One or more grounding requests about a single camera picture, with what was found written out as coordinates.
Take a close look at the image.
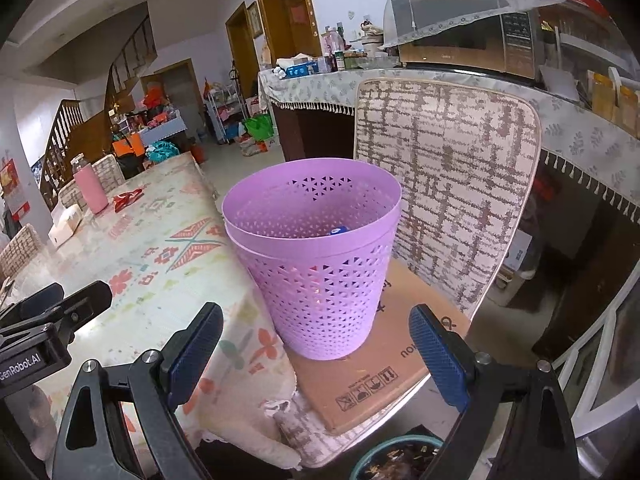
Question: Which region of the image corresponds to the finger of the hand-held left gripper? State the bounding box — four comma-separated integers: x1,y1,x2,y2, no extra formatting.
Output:
0,282,65,331
15,280,113,346

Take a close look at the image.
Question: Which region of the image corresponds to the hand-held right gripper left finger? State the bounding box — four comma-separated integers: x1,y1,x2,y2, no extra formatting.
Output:
51,301,225,480

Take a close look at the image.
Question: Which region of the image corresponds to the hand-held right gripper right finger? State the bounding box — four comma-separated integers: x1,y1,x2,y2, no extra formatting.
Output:
408,304,581,480

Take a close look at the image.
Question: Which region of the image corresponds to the purple plastic basket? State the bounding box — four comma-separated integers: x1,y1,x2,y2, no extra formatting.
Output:
221,158,402,361

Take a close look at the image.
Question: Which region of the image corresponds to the chair with patterned cover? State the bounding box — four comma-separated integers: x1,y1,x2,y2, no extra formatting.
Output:
92,155,126,188
0,223,47,281
57,180,81,211
272,79,543,468

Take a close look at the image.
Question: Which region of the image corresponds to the white tissue box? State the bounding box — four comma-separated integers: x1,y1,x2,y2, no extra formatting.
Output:
48,203,85,248

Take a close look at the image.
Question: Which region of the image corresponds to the cardboard box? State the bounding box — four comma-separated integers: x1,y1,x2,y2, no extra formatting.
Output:
289,259,472,437

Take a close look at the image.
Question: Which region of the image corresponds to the teal bowl with scraps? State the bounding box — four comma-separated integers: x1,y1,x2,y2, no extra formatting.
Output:
349,435,445,480

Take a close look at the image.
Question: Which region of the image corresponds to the red wrapper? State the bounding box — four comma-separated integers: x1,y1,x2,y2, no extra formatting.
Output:
112,188,146,212

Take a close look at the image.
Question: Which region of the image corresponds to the pink bottle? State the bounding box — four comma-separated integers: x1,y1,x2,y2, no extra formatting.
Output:
70,154,110,214

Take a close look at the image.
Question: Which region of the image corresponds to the white storage box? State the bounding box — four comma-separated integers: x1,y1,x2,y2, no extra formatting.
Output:
500,230,541,306

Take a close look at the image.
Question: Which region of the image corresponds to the orange bag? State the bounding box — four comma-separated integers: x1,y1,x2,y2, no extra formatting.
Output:
112,134,143,158

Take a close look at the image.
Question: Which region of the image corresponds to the wooden staircase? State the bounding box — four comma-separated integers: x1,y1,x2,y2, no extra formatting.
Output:
39,12,156,211

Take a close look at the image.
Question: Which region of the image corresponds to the checkered cloth table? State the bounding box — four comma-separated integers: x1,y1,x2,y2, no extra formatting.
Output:
139,119,186,147

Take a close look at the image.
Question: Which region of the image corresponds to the green bag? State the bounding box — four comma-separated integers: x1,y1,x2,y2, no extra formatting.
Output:
243,114,277,142

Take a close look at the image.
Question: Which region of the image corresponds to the white rack shelf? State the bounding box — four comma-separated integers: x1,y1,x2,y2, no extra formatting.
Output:
205,85,248,145

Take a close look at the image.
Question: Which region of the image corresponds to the leaf print tasselled runner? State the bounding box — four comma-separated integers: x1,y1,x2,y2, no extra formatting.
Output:
257,67,640,216

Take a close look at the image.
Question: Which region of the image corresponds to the microwave oven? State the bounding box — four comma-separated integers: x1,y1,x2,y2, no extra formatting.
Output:
390,0,543,80

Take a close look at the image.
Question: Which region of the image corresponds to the clear plastic bottle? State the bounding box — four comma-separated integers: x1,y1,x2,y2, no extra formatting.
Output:
322,27,346,71

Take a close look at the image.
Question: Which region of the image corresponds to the red wall calendar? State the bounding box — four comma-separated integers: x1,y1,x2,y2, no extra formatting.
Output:
0,157,28,216

